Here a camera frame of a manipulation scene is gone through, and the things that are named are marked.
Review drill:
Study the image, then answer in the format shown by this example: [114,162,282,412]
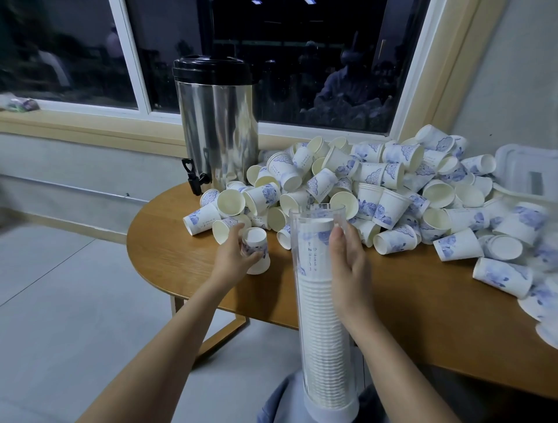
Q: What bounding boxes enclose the person's left hand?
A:
[205,224,267,294]

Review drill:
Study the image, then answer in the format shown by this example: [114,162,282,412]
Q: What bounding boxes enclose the person's right hand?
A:
[328,220,378,328]

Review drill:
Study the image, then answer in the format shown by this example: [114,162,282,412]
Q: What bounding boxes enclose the single blue-printed paper cup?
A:
[239,227,272,277]

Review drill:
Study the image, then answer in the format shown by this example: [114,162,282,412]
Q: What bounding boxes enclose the clear plastic cup dispenser tube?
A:
[288,204,361,423]

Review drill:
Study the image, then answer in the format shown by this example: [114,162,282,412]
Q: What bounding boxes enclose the nested stack of paper cups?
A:
[296,218,355,413]

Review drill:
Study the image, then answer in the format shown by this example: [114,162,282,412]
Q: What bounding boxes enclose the pile of paper cups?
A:
[182,124,558,350]

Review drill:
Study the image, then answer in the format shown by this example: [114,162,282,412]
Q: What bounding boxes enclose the person's left forearm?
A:
[77,279,235,423]

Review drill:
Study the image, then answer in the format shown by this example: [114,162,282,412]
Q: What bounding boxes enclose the person's right forearm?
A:
[342,312,460,423]

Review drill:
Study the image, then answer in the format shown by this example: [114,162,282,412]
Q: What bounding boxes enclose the person's blue jeans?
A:
[259,370,387,423]

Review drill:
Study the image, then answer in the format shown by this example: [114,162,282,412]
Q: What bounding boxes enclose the stainless steel water dispenser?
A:
[171,56,261,195]

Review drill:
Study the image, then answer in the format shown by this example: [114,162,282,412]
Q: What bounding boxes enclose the white plastic lid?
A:
[493,143,558,202]

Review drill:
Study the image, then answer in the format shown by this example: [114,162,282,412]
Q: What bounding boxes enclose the white framed window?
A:
[0,0,509,153]

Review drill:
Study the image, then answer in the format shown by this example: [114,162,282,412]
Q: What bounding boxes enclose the wooden table leg frame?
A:
[169,296,251,360]

